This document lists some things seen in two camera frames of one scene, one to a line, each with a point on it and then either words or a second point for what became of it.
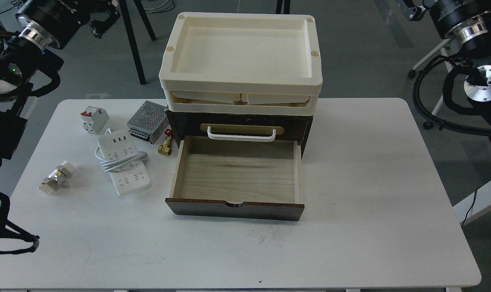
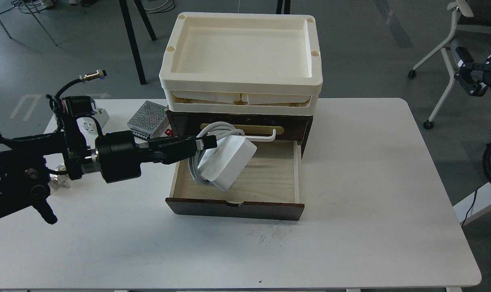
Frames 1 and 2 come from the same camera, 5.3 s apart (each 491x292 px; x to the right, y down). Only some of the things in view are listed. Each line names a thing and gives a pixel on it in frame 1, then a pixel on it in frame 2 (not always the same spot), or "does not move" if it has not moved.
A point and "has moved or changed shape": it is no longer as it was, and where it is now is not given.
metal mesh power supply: x=149 y=123 does not move
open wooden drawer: x=240 y=179 does not move
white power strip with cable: x=119 y=156 has moved or changed shape
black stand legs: x=124 y=7 does not move
